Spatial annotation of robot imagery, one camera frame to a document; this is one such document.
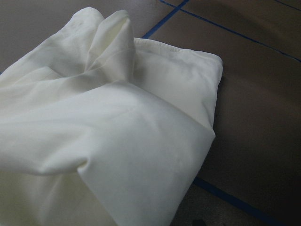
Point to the cream long-sleeve cat shirt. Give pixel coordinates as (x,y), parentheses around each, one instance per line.
(99,128)

